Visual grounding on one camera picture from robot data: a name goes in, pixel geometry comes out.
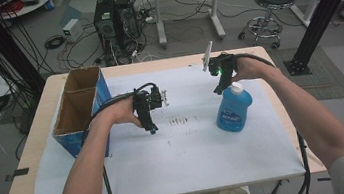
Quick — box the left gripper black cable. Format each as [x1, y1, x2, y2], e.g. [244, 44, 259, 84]
[73, 81, 174, 194]

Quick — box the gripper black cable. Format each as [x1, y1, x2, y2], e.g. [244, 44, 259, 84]
[218, 45, 315, 194]
[73, 81, 174, 194]

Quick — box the person's right hand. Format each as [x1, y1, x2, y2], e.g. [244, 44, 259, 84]
[228, 52, 276, 84]

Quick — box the black computer tower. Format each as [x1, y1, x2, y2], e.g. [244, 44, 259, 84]
[90, 0, 125, 69]
[113, 0, 145, 52]

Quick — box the round white table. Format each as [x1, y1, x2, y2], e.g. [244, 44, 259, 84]
[0, 0, 58, 22]

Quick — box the blue cardboard box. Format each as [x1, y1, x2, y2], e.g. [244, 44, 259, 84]
[44, 64, 120, 165]

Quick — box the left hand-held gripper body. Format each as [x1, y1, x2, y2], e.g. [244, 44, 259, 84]
[130, 83, 171, 116]

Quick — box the person's left hand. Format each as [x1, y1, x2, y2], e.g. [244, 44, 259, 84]
[88, 94, 145, 136]

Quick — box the blue bottle with white cap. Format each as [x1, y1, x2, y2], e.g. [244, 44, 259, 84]
[211, 80, 257, 135]

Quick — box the small white device box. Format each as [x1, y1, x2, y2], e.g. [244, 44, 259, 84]
[60, 17, 86, 45]

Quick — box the white table mat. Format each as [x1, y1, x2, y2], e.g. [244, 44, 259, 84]
[10, 51, 308, 194]

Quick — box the black tape strip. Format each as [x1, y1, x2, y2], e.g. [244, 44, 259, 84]
[2, 166, 32, 184]

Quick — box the coiled black cable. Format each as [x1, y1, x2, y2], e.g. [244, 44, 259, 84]
[42, 33, 68, 51]

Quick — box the grey floor mat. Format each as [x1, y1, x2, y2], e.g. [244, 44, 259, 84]
[268, 41, 344, 108]

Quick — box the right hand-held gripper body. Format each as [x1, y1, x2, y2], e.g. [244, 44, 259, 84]
[198, 37, 240, 86]

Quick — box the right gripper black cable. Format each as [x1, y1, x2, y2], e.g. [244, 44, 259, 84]
[218, 45, 315, 194]

